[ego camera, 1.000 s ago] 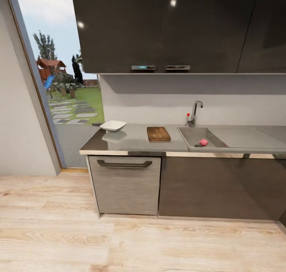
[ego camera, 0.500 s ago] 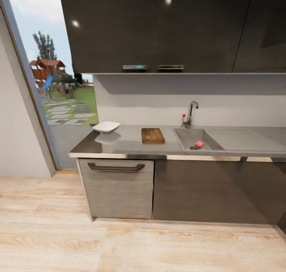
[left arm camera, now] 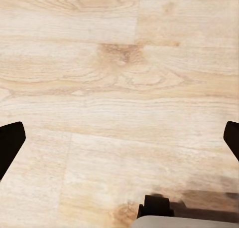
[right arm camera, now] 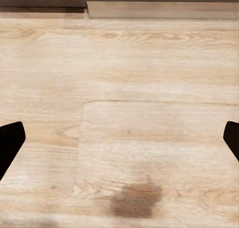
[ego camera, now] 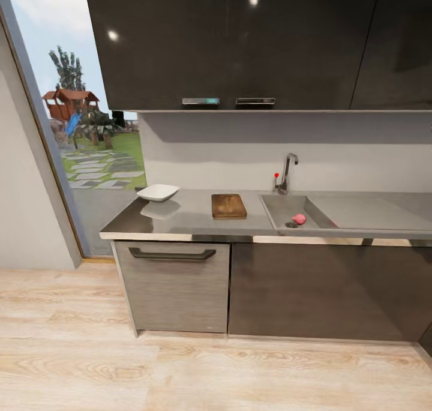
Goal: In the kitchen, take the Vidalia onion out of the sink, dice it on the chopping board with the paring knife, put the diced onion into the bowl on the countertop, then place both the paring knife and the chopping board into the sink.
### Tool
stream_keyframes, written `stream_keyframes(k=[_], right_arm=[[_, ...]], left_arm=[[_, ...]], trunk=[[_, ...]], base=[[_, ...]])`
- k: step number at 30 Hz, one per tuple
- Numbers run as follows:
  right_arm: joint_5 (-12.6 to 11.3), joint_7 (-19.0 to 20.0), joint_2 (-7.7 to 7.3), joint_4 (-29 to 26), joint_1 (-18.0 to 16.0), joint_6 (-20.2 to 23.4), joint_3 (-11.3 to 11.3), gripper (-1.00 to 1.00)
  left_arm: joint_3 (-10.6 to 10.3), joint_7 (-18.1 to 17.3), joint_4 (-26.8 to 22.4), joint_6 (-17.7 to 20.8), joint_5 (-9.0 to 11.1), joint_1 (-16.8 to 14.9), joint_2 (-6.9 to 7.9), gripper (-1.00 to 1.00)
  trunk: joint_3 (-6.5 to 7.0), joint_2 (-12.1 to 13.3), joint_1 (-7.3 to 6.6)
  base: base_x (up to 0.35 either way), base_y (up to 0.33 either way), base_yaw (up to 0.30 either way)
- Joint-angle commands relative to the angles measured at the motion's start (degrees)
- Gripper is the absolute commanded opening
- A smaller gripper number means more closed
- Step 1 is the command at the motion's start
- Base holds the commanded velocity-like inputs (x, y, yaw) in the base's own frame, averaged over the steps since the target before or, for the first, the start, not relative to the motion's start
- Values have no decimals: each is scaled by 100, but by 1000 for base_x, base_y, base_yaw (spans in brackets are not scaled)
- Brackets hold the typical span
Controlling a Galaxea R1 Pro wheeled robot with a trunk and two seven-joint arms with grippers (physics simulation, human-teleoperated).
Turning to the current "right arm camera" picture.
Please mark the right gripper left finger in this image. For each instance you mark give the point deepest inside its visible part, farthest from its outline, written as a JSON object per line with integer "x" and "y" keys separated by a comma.
{"x": 12, "y": 137}

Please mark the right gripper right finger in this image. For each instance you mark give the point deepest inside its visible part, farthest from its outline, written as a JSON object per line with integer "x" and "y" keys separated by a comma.
{"x": 231, "y": 137}

